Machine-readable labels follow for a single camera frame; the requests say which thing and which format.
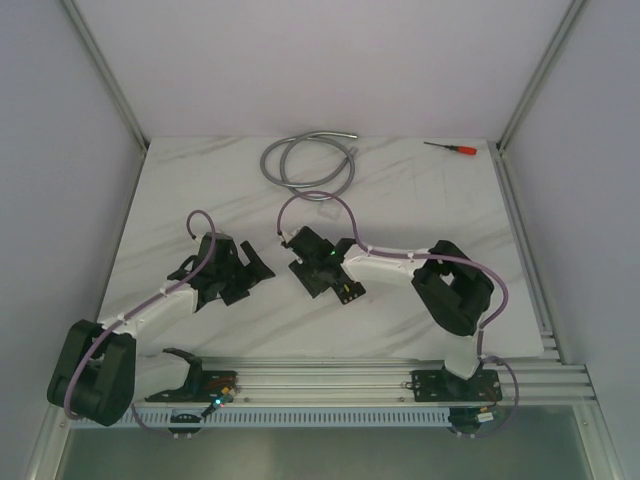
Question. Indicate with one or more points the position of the aluminium rail frame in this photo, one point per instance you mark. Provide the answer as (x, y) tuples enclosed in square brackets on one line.
[(382, 382)]

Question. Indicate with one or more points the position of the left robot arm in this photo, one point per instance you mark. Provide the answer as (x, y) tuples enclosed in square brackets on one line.
[(106, 366)]

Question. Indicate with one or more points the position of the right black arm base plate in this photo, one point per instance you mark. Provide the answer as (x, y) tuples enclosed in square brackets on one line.
[(442, 386)]

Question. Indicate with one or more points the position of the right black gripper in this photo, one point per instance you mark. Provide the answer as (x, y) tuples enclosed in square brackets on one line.
[(299, 268)]

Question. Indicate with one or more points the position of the clear plastic fuse box cover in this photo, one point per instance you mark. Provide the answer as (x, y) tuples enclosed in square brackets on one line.
[(330, 210)]

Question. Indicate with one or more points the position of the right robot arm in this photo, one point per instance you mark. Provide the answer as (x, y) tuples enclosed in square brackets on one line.
[(455, 293)]

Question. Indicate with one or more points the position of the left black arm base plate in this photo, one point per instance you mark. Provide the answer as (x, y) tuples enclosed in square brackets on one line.
[(198, 388)]

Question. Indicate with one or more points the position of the black fuse box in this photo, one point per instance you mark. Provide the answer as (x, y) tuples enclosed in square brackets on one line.
[(348, 291)]

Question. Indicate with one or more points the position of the perforated cable duct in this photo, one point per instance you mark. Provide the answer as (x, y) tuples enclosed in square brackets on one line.
[(314, 417)]

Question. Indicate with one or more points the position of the red handled screwdriver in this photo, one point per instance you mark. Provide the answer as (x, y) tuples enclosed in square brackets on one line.
[(465, 150)]

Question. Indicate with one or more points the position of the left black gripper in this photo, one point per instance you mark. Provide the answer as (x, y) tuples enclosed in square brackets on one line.
[(241, 279)]

